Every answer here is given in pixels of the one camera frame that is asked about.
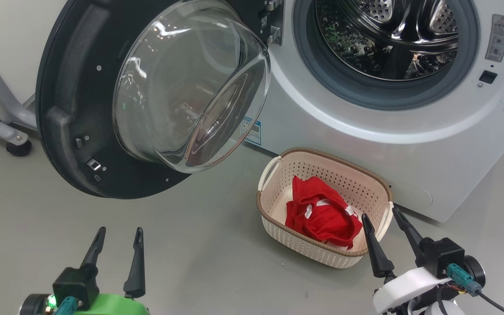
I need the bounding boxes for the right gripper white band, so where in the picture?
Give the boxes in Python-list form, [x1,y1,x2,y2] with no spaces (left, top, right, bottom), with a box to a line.
[361,207,487,315]

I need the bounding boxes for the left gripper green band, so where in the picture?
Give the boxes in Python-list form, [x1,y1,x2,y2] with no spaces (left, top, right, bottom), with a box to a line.
[19,227,150,315]

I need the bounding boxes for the red garment white stripes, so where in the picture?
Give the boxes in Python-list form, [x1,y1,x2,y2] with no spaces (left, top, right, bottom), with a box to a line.
[285,176,363,251]

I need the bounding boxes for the black glass washing machine door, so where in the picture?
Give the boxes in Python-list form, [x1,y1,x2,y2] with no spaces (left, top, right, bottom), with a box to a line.
[35,0,285,200]

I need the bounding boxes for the white washing machine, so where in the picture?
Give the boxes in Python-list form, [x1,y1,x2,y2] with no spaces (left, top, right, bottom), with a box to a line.
[234,0,504,224]

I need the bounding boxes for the cream perforated laundry basket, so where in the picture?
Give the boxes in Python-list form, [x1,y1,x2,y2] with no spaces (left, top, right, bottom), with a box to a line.
[256,148,394,269]

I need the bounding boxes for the steel washing machine drum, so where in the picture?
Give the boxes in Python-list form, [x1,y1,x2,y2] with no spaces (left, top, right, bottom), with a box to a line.
[315,0,460,81]

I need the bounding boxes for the blue energy label sticker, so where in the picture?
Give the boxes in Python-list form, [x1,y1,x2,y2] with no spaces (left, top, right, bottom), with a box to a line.
[241,116,262,146]

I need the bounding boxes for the grey warning sticker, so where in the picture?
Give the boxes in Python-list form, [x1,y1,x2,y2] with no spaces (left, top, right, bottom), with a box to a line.
[485,14,504,63]

